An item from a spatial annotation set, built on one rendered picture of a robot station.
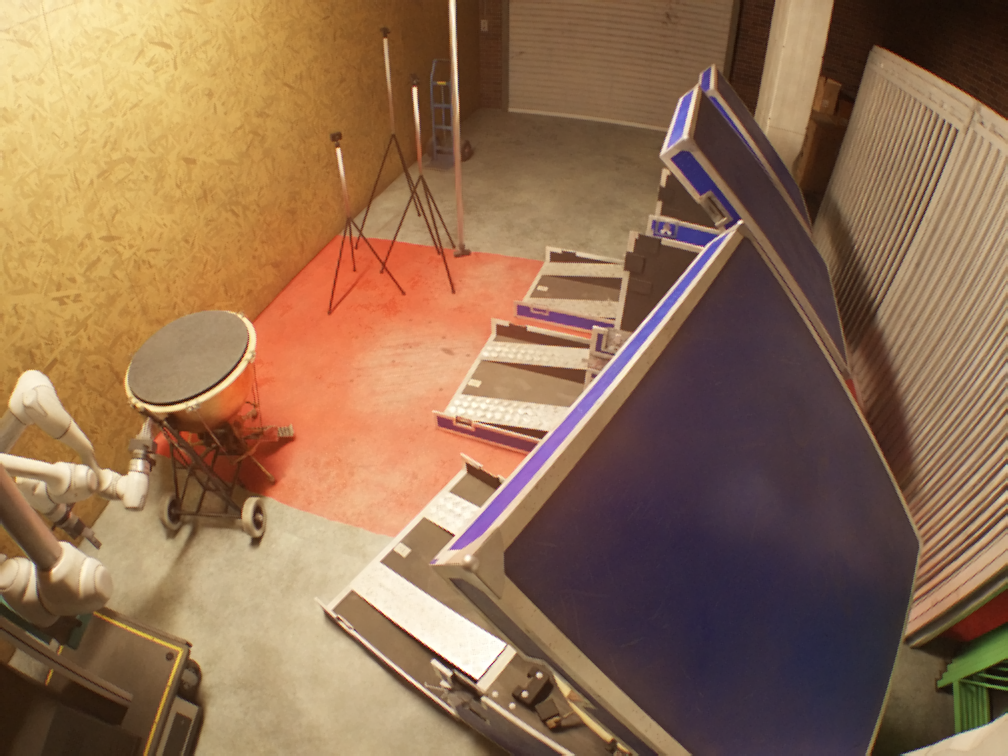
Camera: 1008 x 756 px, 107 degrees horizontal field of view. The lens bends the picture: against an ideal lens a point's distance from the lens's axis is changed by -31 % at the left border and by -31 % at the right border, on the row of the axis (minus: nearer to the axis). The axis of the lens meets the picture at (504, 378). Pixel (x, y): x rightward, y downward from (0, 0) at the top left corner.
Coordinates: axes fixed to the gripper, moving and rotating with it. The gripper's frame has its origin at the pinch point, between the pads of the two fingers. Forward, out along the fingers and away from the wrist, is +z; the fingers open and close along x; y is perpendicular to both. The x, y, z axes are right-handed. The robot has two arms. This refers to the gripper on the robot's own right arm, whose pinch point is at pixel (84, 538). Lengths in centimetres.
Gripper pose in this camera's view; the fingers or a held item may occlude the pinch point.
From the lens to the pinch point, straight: 211.6
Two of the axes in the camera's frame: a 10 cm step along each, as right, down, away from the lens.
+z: 0.0, 7.1, 7.0
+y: -1.3, 7.0, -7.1
